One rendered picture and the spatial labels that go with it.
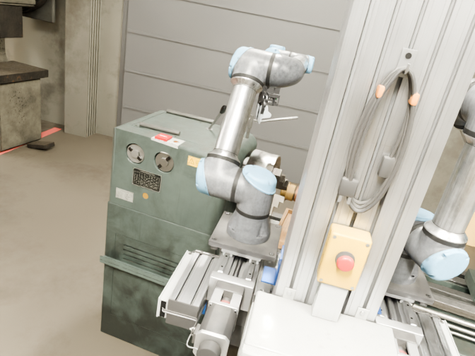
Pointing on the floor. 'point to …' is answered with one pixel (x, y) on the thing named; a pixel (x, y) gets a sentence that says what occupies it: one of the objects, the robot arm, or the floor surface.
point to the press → (21, 78)
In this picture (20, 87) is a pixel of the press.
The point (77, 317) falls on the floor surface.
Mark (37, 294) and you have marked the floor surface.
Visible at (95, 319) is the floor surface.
